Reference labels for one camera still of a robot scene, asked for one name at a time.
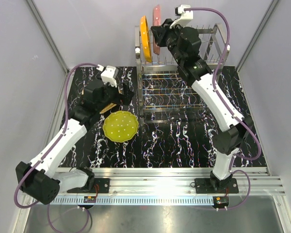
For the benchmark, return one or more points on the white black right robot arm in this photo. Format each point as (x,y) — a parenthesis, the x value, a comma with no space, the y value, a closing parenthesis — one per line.
(233,125)

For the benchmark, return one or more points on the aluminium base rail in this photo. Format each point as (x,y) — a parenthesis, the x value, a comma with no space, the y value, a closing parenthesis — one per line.
(179,181)

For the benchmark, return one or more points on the pink dotted scalloped plate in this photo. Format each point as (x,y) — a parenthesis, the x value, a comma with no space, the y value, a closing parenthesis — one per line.
(156,22)

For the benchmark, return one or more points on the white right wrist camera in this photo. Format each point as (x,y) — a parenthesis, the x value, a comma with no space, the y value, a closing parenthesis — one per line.
(185,16)

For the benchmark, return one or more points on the white slotted cable duct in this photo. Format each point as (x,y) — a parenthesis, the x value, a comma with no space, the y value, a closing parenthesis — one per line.
(141,200)

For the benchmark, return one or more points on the tan plates under leaf plate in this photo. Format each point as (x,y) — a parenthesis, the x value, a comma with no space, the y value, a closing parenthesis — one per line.
(108,108)

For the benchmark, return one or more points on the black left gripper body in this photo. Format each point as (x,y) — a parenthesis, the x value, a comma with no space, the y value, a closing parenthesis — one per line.
(111,95)

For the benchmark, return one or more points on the yellow-green dotted scalloped plate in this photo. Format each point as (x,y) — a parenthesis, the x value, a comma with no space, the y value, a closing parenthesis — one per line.
(120,126)

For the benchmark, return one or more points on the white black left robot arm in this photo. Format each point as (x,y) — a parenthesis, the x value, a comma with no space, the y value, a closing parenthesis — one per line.
(39,177)

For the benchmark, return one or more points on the stainless steel dish rack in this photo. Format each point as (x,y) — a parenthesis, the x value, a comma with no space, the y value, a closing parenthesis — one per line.
(160,88)

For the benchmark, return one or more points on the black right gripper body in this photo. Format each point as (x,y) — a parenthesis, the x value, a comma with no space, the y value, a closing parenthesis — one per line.
(168,36)

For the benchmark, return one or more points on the orange dotted scalloped plate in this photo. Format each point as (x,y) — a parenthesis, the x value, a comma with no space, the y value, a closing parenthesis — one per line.
(145,39)

